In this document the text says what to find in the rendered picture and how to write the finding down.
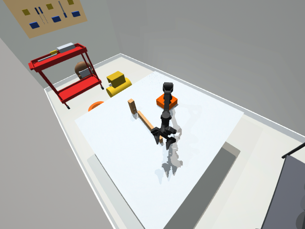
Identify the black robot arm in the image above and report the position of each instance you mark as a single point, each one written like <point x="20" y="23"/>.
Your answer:
<point x="165" y="117"/>

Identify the brown wooden post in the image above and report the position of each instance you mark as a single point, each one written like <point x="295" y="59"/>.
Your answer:
<point x="132" y="106"/>

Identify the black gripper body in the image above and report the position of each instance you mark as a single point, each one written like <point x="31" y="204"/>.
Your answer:
<point x="164" y="133"/>

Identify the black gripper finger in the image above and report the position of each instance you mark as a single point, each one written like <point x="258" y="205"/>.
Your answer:
<point x="157" y="136"/>
<point x="168" y="144"/>

